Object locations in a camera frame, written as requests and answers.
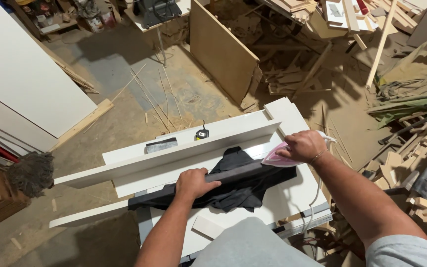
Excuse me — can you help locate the person's left hand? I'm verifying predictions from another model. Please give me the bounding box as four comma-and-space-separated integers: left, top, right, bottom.
175, 168, 222, 202

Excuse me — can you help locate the thin bracelet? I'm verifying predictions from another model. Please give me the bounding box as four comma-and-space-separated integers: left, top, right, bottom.
309, 149, 327, 165

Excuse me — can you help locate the person's right hand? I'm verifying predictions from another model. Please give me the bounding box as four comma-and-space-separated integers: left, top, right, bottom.
275, 130, 328, 164

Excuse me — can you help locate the white board under cloth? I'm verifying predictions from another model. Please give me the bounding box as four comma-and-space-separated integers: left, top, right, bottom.
49, 200, 129, 228

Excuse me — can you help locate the long white board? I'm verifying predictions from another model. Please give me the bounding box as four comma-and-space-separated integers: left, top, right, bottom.
54, 119, 282, 189

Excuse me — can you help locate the white workbench top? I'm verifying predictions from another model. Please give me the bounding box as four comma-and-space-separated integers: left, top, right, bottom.
102, 97, 333, 260

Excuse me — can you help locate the green tarp cloth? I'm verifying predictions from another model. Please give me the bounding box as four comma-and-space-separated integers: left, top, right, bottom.
366, 73, 427, 130

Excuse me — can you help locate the brown particle board sheet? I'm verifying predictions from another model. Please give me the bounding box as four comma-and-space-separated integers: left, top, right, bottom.
189, 0, 260, 105

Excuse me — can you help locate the short white board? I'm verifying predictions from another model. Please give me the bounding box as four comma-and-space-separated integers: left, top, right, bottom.
263, 97, 310, 138

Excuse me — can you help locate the grey metal scraper block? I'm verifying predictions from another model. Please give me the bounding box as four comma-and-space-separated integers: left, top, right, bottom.
146, 137, 178, 154

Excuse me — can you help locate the person's grey shirt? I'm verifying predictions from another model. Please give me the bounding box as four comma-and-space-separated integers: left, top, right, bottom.
191, 217, 427, 267

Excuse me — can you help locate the white iron cord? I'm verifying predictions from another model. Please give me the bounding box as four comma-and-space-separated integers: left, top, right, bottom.
302, 177, 323, 235

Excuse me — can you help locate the heap of wood offcuts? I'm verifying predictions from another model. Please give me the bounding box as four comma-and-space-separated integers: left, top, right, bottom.
332, 111, 427, 260

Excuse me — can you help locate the long light wood strip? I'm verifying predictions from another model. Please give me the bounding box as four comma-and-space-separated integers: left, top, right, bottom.
365, 0, 399, 89

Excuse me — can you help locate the pink and white clothes iron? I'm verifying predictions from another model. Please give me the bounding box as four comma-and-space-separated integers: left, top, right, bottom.
261, 130, 337, 168

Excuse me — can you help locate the black cloth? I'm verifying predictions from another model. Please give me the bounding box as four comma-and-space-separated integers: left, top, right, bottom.
128, 146, 297, 213

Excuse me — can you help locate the light wood plank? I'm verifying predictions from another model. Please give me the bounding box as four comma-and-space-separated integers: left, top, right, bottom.
49, 98, 115, 152

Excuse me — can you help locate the cluttered wooden shelf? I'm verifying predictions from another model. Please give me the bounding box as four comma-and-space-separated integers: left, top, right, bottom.
8, 0, 121, 39

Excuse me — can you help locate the grey string mop head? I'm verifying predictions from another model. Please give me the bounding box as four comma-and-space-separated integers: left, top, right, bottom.
5, 151, 55, 198

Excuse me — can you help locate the small white board piece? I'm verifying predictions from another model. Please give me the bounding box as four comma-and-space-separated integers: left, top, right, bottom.
192, 216, 226, 240

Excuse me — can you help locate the black and yellow tape measure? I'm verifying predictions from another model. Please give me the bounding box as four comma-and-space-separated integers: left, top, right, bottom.
195, 120, 210, 141

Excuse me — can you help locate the large white panel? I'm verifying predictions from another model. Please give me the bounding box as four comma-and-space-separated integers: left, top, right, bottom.
0, 0, 98, 153

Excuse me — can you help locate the grey table saw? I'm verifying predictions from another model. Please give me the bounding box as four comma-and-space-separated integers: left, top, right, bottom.
134, 0, 182, 29

